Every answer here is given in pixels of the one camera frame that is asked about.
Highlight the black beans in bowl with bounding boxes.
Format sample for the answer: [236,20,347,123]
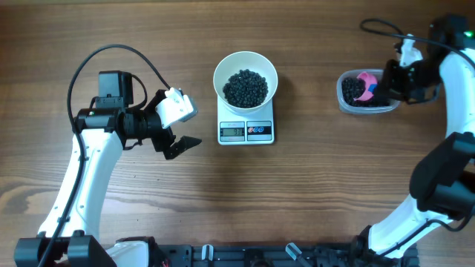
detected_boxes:
[223,69,269,108]

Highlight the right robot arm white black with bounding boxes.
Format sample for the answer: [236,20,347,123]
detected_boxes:
[365,14,474,259]

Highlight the pink scoop blue handle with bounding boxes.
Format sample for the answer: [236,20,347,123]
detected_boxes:
[354,72,378,102]

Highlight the clear plastic container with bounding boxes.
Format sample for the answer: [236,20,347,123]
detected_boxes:
[336,69,400,115]

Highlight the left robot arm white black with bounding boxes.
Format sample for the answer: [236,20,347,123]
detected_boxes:
[14,70,201,266]

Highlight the black mounting rail base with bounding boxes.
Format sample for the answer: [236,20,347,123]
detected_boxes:
[107,232,420,267]

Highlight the white bowl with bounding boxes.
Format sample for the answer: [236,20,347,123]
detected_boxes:
[213,51,278,113]

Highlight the white digital kitchen scale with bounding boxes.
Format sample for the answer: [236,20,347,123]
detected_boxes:
[217,99,275,145]

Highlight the black beans in container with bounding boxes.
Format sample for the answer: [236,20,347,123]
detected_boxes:
[341,77,390,108]

